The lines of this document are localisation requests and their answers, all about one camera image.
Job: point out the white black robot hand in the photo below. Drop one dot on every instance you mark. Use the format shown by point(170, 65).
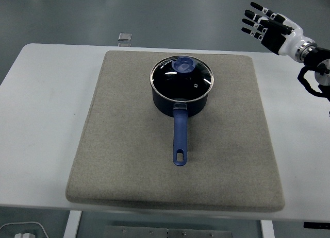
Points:
point(290, 39)

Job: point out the glass pot lid blue knob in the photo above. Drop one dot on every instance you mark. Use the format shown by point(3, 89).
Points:
point(178, 83)

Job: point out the silver square floor plate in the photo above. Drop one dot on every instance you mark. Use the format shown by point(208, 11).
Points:
point(124, 44)
point(125, 36)

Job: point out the white table leg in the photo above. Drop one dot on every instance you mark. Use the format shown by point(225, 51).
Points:
point(72, 223)
point(267, 229)

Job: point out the beige fabric mat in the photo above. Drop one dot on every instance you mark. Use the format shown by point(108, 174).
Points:
point(129, 145)

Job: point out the grey metal plate with screws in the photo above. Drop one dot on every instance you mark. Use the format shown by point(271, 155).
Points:
point(167, 233)

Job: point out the white rounded tray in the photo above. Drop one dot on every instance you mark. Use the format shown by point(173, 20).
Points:
point(38, 226)

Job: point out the white blocks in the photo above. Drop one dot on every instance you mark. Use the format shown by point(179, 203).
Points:
point(24, 235)

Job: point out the black flat bracket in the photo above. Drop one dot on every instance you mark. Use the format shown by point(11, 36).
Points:
point(317, 225)

